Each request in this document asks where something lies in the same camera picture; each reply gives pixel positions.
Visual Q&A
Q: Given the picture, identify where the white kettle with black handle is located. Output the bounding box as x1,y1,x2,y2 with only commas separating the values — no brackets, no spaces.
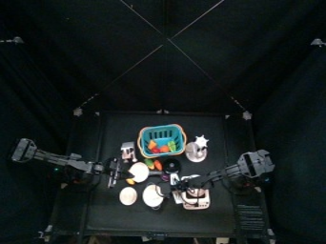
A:
187,186,207,205

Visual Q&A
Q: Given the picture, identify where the teal basket with orange rim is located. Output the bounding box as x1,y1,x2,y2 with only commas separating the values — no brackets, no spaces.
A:
136,123,188,159

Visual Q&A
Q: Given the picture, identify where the cream pot with black handles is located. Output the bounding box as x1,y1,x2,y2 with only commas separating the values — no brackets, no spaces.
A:
142,182,167,211

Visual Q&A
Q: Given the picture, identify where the white star-shaped toy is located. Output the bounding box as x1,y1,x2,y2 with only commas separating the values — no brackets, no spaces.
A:
194,134,210,149

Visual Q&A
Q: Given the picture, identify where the white round plate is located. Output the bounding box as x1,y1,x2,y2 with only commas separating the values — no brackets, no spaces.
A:
117,186,139,207

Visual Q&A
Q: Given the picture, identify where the black round dish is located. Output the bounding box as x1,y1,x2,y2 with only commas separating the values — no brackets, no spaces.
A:
162,157,182,174

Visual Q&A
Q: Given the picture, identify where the utensil holder with black handles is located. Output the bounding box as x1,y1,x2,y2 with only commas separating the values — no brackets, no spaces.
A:
120,141,139,163

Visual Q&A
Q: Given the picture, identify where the thin diagonal brace wire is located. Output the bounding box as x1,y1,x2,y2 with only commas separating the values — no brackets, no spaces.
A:
76,0,227,111
119,0,250,113

